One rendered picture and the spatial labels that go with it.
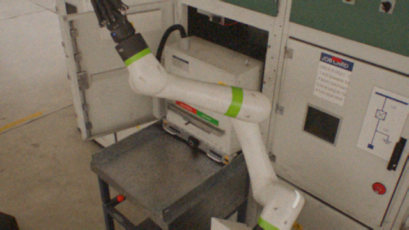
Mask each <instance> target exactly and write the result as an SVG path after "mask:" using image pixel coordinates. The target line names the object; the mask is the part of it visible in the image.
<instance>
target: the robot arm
mask: <svg viewBox="0 0 409 230"><path fill-rule="evenodd" d="M90 2H91V5H92V7H93V10H94V12H95V15H96V17H97V19H98V25H99V28H102V27H106V28H107V29H108V30H109V31H110V32H111V36H112V38H113V40H114V41H115V43H118V44H117V45H116V46H115V48H116V50H117V51H118V54H119V55H120V57H121V59H122V60H123V62H124V64H125V65H126V67H127V68H128V71H129V72H130V76H129V84H130V87H131V88H132V89H133V91H135V92H136V93H137V94H139V95H141V96H151V97H157V98H165V99H169V100H175V101H179V102H183V103H186V104H191V105H195V106H198V107H202V108H204V109H208V110H210V111H213V112H216V113H219V114H222V115H225V116H228V117H229V119H230V121H231V124H232V126H233V128H234V130H235V133H236V135H237V138H238V141H239V143H240V145H241V147H242V150H243V154H244V157H245V160H246V163H247V167H248V170H249V175H250V179H251V185H252V191H253V196H254V198H255V200H256V201H257V202H258V203H259V204H260V205H262V206H263V207H264V208H263V211H262V212H261V214H260V216H259V220H258V223H257V224H256V225H255V227H254V228H253V229H251V230H290V229H291V227H292V225H293V224H294V223H295V221H296V219H297V217H298V215H299V213H300V211H301V209H302V207H303V205H304V203H305V199H304V197H303V196H302V195H301V194H300V193H299V192H297V191H296V190H295V189H293V188H291V187H289V186H287V185H285V184H283V183H282V182H280V181H279V180H278V179H277V176H276V174H275V172H274V169H273V167H272V165H271V163H270V160H269V157H268V155H267V152H266V149H265V145H264V143H263V139H262V136H261V132H260V129H259V124H258V123H259V122H262V121H264V120H265V119H266V118H267V117H268V115H269V114H270V110H271V105H270V101H269V99H268V98H267V96H266V95H265V94H264V93H262V92H260V91H255V90H252V89H247V88H241V87H236V86H230V85H225V84H217V83H212V82H205V81H200V80H194V79H189V78H186V77H182V76H179V75H175V74H172V73H169V72H166V69H165V68H164V67H163V66H162V65H161V64H160V63H159V61H158V60H157V59H155V57H154V55H153V54H152V52H151V50H150V48H149V47H148V45H147V43H146V42H145V40H144V38H143V37H142V35H141V33H136V34H135V32H136V30H135V29H134V27H133V25H132V23H131V22H129V21H128V19H127V16H126V12H127V10H128V9H129V7H128V6H127V5H126V4H125V3H123V1H122V0H90Z"/></svg>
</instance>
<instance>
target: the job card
mask: <svg viewBox="0 0 409 230"><path fill-rule="evenodd" d="M354 66H355V62H353V61H349V60H347V59H343V58H341V57H337V56H333V55H331V54H327V53H325V52H322V51H321V54H320V60H319V63H318V69H317V73H316V78H315V82H314V88H313V96H316V97H318V98H320V99H323V100H326V101H328V102H330V103H333V104H336V105H339V106H341V107H344V104H345V101H346V97H347V93H348V88H349V85H350V81H351V76H352V73H353V69H354Z"/></svg>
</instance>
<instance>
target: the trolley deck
mask: <svg viewBox="0 0 409 230"><path fill-rule="evenodd" d="M225 165H226V164H225V163H223V162H218V161H216V160H214V159H213V158H211V157H209V156H208V155H207V152H205V151H203V150H201V149H200V148H193V147H192V146H190V145H188V142H187V141H186V140H184V139H182V138H181V137H179V136H178V135H177V134H172V133H170V132H168V131H167V130H165V131H163V132H162V133H160V134H158V135H156V136H155V137H153V138H151V139H149V140H148V141H146V142H144V143H142V144H140V145H138V146H136V147H135V148H133V149H131V150H129V151H127V152H126V153H124V154H122V155H120V156H118V157H116V158H114V159H113V160H110V161H108V162H106V163H105V164H103V165H101V166H99V167H97V168H96V167H95V166H94V165H93V161H90V166H91V170H92V171H93V172H94V173H95V174H97V175H98V176H99V177H101V178H102V179H103V180H104V181H105V182H106V183H108V184H109V185H110V186H111V187H112V188H113V189H115V190H116V191H117V192H119V193H120V194H121V195H125V194H126V195H127V196H125V198H126V199H127V200H128V201H130V202H131V203H132V204H133V205H134V206H135V207H137V208H138V209H139V210H141V211H142V212H143V213H144V214H145V215H146V216H147V217H149V218H150V219H152V220H153V221H154V222H156V223H157V224H158V225H159V226H160V227H161V228H163V229H164V230H173V229H174V228H176V227H177V226H178V225H180V224H181V223H182V222H183V221H185V220H186V219H187V218H189V217H190V216H191V215H193V214H194V213H195V212H196V211H197V210H200V209H201V208H202V207H203V206H205V205H206V204H208V203H209V202H210V201H211V200H212V199H214V198H215V197H217V196H218V195H219V194H220V193H222V192H223V191H225V189H227V188H228V187H230V186H231V185H232V184H233V183H234V182H236V181H237V180H238V179H239V178H241V177H242V176H243V175H245V174H246V173H248V172H249V170H248V167H247V163H246V162H244V163H243V164H242V165H240V166H238V167H237V168H236V169H235V170H233V171H232V172H230V173H229V174H228V175H226V176H225V177H223V179H222V180H220V181H219V182H218V183H216V184H215V185H214V186H212V187H211V188H209V189H208V190H207V191H206V192H204V193H203V194H201V195H200V196H199V197H197V198H195V199H194V200H193V201H191V202H190V203H189V204H187V205H186V206H184V207H183V208H182V209H181V210H179V211H178V212H176V213H175V214H174V215H172V216H171V217H169V218H168V219H167V220H166V221H163V220H162V219H160V218H159V217H158V216H159V215H161V214H162V210H163V209H165V208H166V207H168V206H169V205H170V204H172V203H173V202H175V201H176V200H177V199H179V198H180V197H181V196H183V195H184V194H186V193H187V192H188V191H190V190H192V189H193V188H194V187H196V186H197V185H199V184H200V183H202V182H204V180H206V179H207V178H208V177H209V176H211V175H212V174H213V173H215V172H217V171H218V170H219V169H221V168H222V167H224V166H225Z"/></svg>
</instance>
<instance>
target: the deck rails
mask: <svg viewBox="0 0 409 230"><path fill-rule="evenodd" d="M163 131H165V129H164V127H163V122H162V119H160V120H158V121H156V122H154V123H152V124H150V125H148V126H146V127H144V128H142V129H140V130H138V131H136V132H134V133H132V134H130V135H128V136H126V137H125V138H124V139H122V140H120V141H118V142H116V143H114V144H112V145H110V146H108V147H106V148H104V149H101V150H100V151H97V152H96V153H94V154H92V155H91V156H92V160H93V165H94V166H95V167H96V168H97V167H99V166H101V165H103V164H105V163H106V162H108V161H110V160H113V159H114V158H116V157H118V156H120V155H122V154H124V153H126V152H127V151H129V150H131V149H133V148H135V147H136V146H138V145H140V144H142V143H144V142H146V141H148V140H149V139H151V138H153V137H155V136H156V135H158V134H160V133H162V132H163ZM97 154H98V156H97V157H95V158H94V156H95V155H97ZM244 162H246V160H245V157H244V154H243V153H242V154H241V155H239V156H237V157H236V158H235V159H233V160H232V161H230V162H229V163H228V164H226V165H225V166H224V167H222V168H221V169H219V170H218V171H217V172H215V173H213V174H212V175H211V176H209V177H208V178H207V179H206V180H204V182H202V183H200V184H199V185H197V186H196V187H194V188H193V189H192V190H190V191H188V192H187V193H186V194H184V195H183V196H181V197H180V198H179V199H177V200H176V201H175V202H173V203H172V204H170V205H169V206H168V207H166V208H165V209H163V210H162V214H161V215H159V216H158V217H159V218H160V219H162V220H163V221H166V220H167V219H168V218H169V217H171V216H172V215H174V214H175V213H176V212H178V211H179V210H181V209H182V208H183V207H184V206H186V205H187V204H189V203H190V202H191V201H193V200H194V199H195V198H197V197H199V196H200V195H201V194H203V193H204V192H206V191H207V190H208V189H209V188H211V187H212V186H214V185H215V184H216V183H218V182H219V181H220V180H222V179H223V177H225V176H226V175H228V174H229V173H230V172H232V171H233V170H235V169H236V168H237V167H238V166H240V165H242V164H243V163H244ZM167 209H168V210H167ZM166 210H167V211H166Z"/></svg>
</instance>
